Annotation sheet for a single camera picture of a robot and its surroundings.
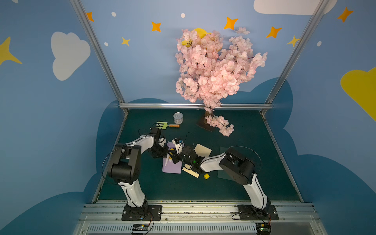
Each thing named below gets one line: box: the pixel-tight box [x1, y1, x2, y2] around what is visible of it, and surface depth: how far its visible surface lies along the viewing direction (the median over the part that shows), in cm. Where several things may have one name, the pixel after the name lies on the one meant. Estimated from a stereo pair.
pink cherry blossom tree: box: [175, 26, 267, 137], surface depth 74 cm
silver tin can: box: [173, 111, 184, 125], surface depth 113 cm
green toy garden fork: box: [155, 121, 181, 130], surface depth 113 cm
